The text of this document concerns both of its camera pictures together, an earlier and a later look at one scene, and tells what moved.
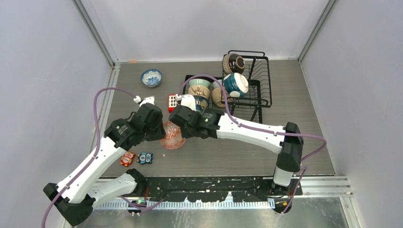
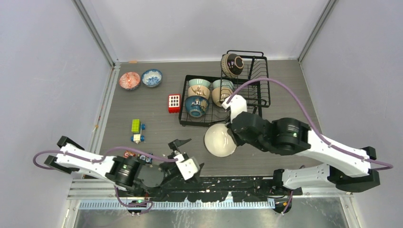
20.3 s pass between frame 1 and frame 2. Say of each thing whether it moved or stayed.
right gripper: moved
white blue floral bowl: stayed
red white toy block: stayed
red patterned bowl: moved
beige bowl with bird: stayed
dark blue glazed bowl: stayed
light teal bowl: stayed
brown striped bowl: stayed
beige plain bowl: stayed
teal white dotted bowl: moved
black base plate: stayed
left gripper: moved
